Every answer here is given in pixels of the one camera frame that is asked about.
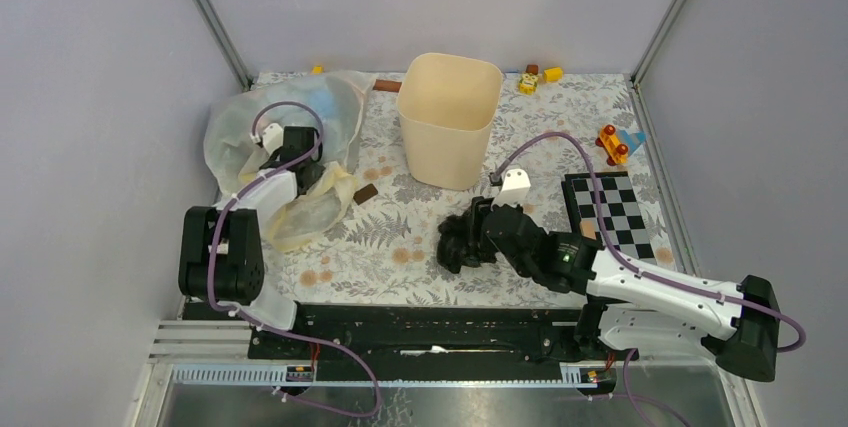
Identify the translucent yellowish plastic bag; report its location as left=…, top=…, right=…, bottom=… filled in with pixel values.
left=203, top=71, right=376, bottom=252

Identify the black trash bag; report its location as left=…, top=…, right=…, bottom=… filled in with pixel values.
left=436, top=214, right=481, bottom=274

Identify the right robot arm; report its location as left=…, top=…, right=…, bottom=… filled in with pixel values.
left=437, top=197, right=779, bottom=382

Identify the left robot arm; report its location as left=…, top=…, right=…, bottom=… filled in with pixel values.
left=177, top=124, right=324, bottom=358

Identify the beige trash bin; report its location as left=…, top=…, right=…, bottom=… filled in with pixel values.
left=396, top=53, right=503, bottom=191

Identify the tan wooden block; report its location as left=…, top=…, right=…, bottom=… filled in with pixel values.
left=579, top=219, right=597, bottom=240

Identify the floral patterned table mat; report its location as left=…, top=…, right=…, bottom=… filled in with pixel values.
left=190, top=71, right=690, bottom=311

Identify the black white checkerboard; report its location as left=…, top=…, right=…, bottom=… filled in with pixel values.
left=561, top=172, right=656, bottom=263

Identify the orange red toy car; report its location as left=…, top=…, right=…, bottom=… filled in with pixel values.
left=595, top=124, right=630, bottom=166

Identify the brown flat block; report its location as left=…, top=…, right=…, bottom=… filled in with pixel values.
left=353, top=183, right=378, bottom=205

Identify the yellow toy figure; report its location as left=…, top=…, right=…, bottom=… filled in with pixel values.
left=517, top=72, right=539, bottom=95

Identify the blue triangle block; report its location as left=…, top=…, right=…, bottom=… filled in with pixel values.
left=617, top=129, right=646, bottom=154

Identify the yellow cube block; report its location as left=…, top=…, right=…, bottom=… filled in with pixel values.
left=542, top=67, right=564, bottom=83

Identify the brown cylinder block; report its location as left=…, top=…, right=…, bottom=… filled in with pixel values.
left=373, top=79, right=402, bottom=93

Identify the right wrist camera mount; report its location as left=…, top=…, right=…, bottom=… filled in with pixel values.
left=492, top=168, right=531, bottom=207

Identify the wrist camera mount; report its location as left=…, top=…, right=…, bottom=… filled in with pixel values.
left=251, top=123, right=284, bottom=155
left=492, top=168, right=531, bottom=207

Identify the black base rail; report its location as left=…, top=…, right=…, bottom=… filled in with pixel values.
left=224, top=304, right=627, bottom=385

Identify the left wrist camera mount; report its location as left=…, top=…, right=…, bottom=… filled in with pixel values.
left=251, top=123, right=284, bottom=155

